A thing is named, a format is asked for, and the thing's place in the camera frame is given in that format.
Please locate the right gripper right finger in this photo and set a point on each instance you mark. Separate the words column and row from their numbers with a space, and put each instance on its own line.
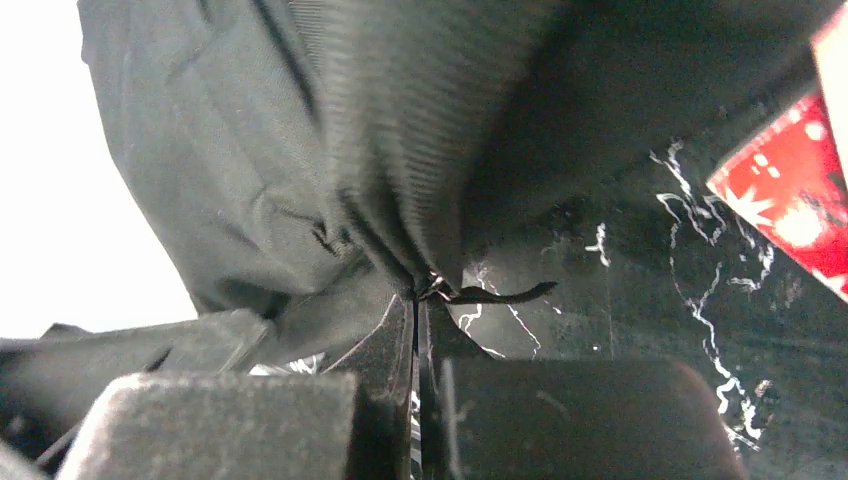
column 488, row 418

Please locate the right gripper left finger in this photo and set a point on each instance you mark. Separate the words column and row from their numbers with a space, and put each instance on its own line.
column 349, row 422

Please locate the black student backpack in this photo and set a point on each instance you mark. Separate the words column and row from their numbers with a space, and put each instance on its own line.
column 538, row 168

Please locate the red patterned book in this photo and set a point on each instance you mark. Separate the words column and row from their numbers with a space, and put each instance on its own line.
column 785, row 181

